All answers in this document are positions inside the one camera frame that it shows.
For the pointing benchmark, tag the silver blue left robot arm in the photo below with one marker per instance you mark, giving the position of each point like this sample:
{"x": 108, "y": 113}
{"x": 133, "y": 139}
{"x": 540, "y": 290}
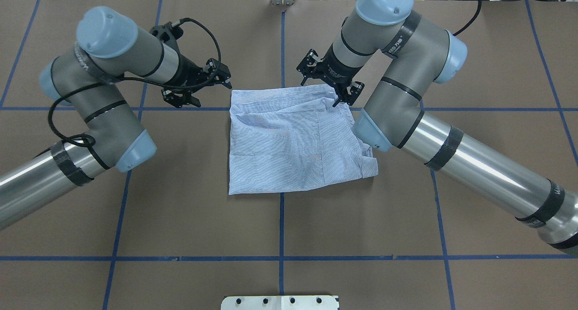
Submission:
{"x": 96, "y": 127}

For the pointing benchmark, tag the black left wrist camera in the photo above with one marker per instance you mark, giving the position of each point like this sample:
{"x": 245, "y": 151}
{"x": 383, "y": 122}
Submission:
{"x": 168, "y": 33}

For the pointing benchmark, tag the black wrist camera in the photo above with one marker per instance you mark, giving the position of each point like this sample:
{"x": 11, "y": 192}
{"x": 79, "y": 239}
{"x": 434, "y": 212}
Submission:
{"x": 168, "y": 33}
{"x": 309, "y": 67}

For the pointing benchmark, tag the light blue striped shirt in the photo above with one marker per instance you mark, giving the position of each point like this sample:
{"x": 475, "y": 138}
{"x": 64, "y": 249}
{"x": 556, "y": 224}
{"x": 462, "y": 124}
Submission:
{"x": 293, "y": 139}

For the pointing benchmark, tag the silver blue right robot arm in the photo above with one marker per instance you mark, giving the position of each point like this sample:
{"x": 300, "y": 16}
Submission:
{"x": 422, "y": 54}

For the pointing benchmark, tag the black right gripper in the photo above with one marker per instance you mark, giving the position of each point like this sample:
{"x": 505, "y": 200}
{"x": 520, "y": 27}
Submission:
{"x": 337, "y": 66}

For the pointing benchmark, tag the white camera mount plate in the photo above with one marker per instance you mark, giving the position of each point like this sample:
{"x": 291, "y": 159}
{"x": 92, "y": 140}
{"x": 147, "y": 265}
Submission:
{"x": 295, "y": 302}

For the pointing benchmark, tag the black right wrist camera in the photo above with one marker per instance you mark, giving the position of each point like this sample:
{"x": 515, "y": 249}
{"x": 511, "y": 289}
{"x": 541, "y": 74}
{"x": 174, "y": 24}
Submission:
{"x": 309, "y": 67}

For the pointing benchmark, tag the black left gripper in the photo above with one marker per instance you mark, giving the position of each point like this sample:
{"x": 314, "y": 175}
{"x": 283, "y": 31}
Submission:
{"x": 185, "y": 74}

